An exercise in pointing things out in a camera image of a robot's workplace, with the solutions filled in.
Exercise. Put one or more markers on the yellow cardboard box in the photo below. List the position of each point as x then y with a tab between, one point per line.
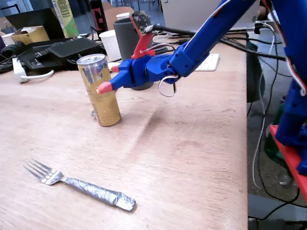
31	34

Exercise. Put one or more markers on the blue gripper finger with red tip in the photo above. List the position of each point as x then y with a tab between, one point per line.
110	86
116	69

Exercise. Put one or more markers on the tan wooden chair back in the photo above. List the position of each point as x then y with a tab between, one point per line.
112	16

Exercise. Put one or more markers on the green yellow snack carton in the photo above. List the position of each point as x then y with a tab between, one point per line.
64	16

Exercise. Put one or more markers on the white paper cup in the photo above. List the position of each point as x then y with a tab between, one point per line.
111	45
123	16

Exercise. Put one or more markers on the yellow Red Bull can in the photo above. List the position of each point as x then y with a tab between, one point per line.
102	98

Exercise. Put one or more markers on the white keyboard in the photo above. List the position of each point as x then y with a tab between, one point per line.
210	62

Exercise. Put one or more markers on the red base plate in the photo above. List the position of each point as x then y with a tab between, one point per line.
304	177

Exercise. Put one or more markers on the black laptop screen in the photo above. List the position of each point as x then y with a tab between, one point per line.
35	21

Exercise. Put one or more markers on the tall grey cup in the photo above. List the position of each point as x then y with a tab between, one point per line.
126	44

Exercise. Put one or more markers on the white mug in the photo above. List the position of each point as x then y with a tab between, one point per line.
7	39

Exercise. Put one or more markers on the black headphones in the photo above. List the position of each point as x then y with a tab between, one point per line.
11	49

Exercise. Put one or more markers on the black desk device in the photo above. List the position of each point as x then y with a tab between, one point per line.
59	52

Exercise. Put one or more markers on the blue gripper body with motor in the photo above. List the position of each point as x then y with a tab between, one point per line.
128	74

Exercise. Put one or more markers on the green table clamp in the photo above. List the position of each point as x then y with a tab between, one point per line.
273	148

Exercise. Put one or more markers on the black bottle with red print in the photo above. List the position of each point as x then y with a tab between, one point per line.
97	12

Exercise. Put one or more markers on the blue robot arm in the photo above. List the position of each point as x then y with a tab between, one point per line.
215	26

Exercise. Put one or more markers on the white plate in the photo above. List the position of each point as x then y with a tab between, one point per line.
273	19

